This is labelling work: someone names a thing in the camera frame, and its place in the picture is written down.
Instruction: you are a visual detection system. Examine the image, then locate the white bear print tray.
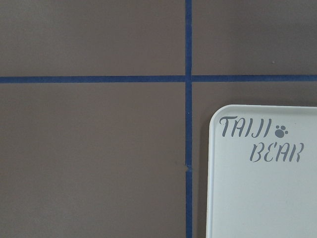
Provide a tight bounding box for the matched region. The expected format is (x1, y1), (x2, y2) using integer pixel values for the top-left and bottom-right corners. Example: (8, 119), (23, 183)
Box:
(206, 105), (317, 238)

